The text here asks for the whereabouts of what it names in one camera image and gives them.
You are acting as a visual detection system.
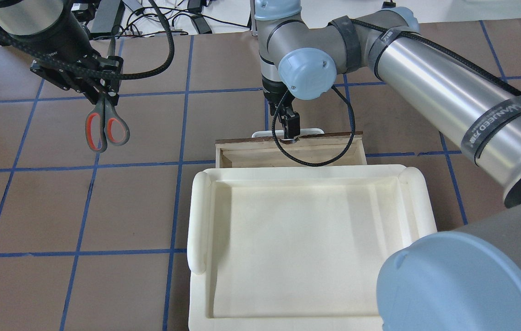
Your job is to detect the cream plastic tray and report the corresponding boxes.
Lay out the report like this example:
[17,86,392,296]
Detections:
[187,164,437,331]

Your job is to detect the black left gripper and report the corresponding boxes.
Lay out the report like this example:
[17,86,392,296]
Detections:
[30,55,123,105]

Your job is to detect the black braided left cable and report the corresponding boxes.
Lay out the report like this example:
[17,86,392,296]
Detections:
[0,0,176,81]

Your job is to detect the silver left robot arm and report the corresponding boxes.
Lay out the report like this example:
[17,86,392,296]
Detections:
[0,0,122,106]

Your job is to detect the grey orange handled scissors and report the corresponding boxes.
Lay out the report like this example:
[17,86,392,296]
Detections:
[86,34,131,154]

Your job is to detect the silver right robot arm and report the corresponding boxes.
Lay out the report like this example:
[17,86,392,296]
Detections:
[251,0,521,331]

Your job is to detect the black braided cable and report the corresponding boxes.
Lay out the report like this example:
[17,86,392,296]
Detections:
[271,84,356,167]
[0,0,176,81]

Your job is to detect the light wooden drawer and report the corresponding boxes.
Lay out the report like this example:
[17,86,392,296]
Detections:
[215,131,367,168]

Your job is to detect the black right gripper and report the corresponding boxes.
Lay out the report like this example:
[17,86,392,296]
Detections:
[267,87,300,138]

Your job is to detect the black braided right cable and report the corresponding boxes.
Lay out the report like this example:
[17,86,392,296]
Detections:
[271,84,356,167]

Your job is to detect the white drawer handle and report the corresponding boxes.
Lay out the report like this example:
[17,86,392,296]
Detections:
[252,128,325,139]

